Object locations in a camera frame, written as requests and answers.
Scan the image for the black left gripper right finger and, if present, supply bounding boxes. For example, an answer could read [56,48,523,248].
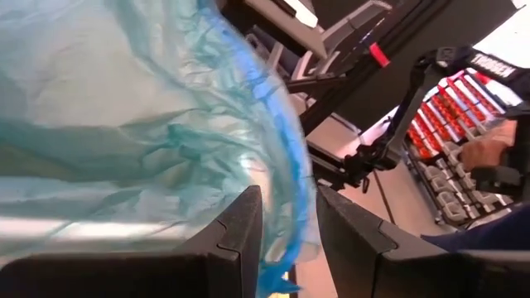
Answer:
[316,185,530,298]

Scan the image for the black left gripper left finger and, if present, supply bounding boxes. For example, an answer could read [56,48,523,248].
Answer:
[0,185,264,298]

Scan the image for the large teal plastic bag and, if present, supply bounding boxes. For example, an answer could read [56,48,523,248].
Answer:
[0,0,320,298]

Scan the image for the person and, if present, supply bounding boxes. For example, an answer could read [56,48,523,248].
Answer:
[421,204,530,254]

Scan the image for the person's hand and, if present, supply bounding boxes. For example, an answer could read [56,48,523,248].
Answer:
[460,119,518,171]

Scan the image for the red white storage rack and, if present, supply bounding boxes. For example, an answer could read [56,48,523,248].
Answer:
[405,68,525,227]

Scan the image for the white paper sheet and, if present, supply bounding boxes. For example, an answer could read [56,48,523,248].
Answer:
[285,0,320,29]

